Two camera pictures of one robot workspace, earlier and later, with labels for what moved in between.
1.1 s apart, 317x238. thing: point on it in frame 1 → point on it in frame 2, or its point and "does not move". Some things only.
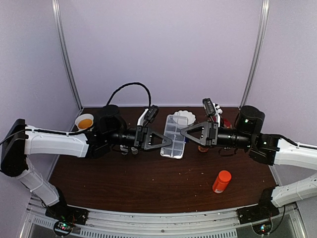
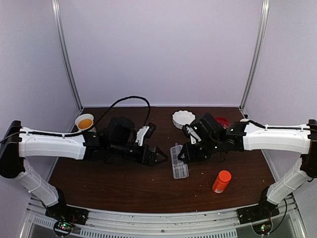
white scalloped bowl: x=190 y=116 does not move
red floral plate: x=227 y=123 does not move
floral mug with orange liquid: x=84 y=121 does not move
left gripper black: x=143 y=139 → x=150 y=160
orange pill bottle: x=222 y=181 does not move
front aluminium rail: x=288 y=221 does not move
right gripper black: x=209 y=131 → x=188 y=155
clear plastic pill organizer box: x=174 y=124 → x=180 y=169
